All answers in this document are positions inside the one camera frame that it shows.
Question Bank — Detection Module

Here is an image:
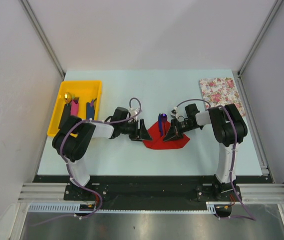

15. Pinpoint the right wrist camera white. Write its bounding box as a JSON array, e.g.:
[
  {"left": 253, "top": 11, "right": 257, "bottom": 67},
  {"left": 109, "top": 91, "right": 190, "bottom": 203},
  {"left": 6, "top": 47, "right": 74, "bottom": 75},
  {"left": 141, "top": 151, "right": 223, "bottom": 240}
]
[{"left": 170, "top": 106, "right": 180, "bottom": 119}]

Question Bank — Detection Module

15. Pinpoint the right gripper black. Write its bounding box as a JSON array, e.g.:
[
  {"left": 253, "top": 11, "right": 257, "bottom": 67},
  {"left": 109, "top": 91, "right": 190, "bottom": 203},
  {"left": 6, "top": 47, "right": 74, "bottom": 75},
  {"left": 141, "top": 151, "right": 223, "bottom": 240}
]
[{"left": 163, "top": 117, "right": 198, "bottom": 142}]

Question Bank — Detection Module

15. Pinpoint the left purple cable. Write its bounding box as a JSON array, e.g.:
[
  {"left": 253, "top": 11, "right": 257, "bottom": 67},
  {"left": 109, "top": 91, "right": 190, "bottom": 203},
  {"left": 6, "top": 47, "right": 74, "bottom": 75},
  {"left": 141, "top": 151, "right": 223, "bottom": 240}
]
[{"left": 60, "top": 97, "right": 143, "bottom": 221}]

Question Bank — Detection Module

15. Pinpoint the purple plastic spoon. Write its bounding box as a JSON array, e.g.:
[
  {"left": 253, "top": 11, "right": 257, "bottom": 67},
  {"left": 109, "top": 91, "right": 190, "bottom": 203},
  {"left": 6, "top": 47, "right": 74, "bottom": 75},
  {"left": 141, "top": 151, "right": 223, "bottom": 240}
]
[{"left": 160, "top": 113, "right": 168, "bottom": 136}]

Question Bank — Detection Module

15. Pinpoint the yellow plastic tray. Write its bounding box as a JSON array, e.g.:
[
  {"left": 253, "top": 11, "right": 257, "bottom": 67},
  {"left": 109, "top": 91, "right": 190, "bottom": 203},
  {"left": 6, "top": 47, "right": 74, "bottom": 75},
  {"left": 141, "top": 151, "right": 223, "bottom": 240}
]
[{"left": 47, "top": 80, "right": 102, "bottom": 137}]

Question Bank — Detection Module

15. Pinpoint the red paper napkin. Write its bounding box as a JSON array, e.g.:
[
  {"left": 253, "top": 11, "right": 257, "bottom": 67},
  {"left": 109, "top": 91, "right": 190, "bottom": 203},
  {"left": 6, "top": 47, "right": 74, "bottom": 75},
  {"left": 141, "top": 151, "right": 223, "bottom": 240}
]
[{"left": 143, "top": 122, "right": 190, "bottom": 150}]

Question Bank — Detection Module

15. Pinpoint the navy napkin roll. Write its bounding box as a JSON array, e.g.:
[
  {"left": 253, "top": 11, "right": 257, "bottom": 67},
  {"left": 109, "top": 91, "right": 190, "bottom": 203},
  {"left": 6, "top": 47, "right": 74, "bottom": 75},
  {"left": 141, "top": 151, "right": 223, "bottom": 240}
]
[{"left": 86, "top": 98, "right": 97, "bottom": 120}]

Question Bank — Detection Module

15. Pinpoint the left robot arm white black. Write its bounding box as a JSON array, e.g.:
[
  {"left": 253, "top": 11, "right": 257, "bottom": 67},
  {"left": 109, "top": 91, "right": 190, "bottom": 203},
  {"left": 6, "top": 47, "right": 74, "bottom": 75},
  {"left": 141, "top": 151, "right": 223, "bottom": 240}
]
[{"left": 52, "top": 107, "right": 152, "bottom": 200}]

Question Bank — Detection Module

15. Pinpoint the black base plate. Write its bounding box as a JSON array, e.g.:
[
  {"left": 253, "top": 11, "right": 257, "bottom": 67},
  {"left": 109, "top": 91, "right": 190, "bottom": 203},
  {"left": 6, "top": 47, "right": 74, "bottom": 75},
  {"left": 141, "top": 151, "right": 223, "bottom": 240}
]
[{"left": 33, "top": 175, "right": 269, "bottom": 211}]

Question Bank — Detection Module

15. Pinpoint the black napkin roll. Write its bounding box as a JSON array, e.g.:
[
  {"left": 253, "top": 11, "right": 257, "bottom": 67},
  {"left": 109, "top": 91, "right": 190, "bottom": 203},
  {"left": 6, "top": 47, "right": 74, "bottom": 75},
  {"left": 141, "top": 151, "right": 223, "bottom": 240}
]
[{"left": 58, "top": 103, "right": 71, "bottom": 129}]

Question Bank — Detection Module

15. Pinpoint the pink napkin roll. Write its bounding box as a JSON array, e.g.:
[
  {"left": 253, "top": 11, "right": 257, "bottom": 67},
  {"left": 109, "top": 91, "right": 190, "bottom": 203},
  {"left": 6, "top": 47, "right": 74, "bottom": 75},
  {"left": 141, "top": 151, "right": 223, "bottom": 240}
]
[{"left": 70, "top": 100, "right": 79, "bottom": 116}]

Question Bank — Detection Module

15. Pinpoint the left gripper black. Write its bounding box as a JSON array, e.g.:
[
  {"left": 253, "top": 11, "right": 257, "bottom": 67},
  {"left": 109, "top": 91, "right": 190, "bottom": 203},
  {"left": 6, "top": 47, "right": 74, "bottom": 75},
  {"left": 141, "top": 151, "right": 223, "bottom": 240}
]
[{"left": 119, "top": 119, "right": 152, "bottom": 142}]

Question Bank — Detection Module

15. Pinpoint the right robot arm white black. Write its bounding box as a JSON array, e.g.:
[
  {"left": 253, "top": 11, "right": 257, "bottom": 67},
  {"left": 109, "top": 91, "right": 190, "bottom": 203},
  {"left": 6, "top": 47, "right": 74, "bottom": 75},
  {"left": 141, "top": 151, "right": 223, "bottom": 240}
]
[{"left": 163, "top": 103, "right": 248, "bottom": 201}]

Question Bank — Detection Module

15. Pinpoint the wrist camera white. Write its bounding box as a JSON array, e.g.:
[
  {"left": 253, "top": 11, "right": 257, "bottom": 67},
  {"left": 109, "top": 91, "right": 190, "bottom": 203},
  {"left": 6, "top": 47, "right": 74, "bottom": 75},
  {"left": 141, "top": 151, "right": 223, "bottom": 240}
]
[
  {"left": 129, "top": 107, "right": 142, "bottom": 121},
  {"left": 170, "top": 106, "right": 180, "bottom": 119}
]

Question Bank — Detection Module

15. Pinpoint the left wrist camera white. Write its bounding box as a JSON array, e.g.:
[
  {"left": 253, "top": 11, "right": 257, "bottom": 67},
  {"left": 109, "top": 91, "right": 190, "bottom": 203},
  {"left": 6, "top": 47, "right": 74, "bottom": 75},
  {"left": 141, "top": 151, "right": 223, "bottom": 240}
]
[{"left": 129, "top": 107, "right": 142, "bottom": 121}]

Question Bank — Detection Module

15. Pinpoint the gold spoon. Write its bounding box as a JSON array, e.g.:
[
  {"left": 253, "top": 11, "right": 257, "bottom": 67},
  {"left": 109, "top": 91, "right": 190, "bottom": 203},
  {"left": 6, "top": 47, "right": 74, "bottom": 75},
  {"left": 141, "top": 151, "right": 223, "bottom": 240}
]
[{"left": 63, "top": 92, "right": 73, "bottom": 104}]

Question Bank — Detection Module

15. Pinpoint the floral placemat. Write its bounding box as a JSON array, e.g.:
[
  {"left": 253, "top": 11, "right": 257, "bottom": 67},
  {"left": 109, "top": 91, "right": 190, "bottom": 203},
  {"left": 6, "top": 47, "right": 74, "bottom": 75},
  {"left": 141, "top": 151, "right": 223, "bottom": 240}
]
[{"left": 199, "top": 77, "right": 246, "bottom": 117}]

